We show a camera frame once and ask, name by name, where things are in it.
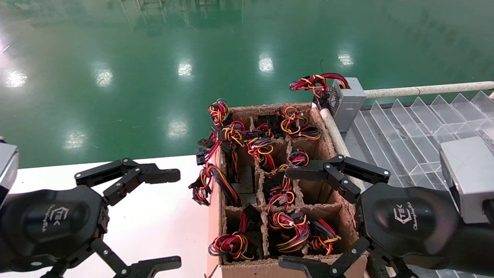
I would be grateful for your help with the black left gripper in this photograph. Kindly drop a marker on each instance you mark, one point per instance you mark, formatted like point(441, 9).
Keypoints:
point(46, 224)

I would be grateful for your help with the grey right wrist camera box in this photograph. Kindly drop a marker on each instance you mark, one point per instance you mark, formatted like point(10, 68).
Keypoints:
point(471, 177)

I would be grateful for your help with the white rail pipe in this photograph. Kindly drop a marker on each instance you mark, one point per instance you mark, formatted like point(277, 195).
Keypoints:
point(424, 90)
point(335, 135)

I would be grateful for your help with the transparent acrylic divider rack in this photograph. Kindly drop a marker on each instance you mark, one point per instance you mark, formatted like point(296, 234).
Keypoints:
point(405, 131)

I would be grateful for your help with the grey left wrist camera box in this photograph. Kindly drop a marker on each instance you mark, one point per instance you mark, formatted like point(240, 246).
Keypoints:
point(7, 170)

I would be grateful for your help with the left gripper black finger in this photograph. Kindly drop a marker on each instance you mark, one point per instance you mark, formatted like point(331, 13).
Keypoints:
point(154, 267)

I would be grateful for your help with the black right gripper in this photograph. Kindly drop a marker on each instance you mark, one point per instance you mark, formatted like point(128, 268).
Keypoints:
point(409, 224)

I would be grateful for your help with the cardboard box with dividers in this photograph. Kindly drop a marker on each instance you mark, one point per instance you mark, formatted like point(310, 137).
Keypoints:
point(251, 112)

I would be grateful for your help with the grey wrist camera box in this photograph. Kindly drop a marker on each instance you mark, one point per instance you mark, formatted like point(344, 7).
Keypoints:
point(471, 177)
point(7, 170)

